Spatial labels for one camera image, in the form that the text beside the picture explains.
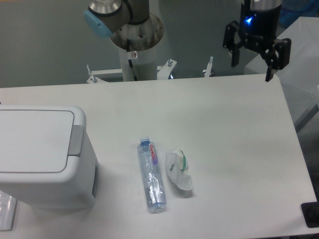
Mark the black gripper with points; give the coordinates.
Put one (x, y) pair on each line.
(256, 31)

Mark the grey robot arm blue cap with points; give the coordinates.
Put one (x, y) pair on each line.
(105, 17)

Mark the white trash can lid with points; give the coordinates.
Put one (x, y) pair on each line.
(34, 141)

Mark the white plastic trash can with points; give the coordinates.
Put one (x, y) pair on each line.
(72, 188)

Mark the crumpled white paper wrapper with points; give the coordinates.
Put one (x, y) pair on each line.
(176, 167)

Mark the black object at table edge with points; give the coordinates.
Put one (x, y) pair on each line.
(310, 212)

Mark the clear plastic water bottle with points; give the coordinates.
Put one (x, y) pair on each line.
(151, 175)

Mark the white metal base frame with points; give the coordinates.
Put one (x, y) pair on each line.
(133, 73)

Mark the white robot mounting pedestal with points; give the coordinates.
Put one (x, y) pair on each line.
(139, 42)

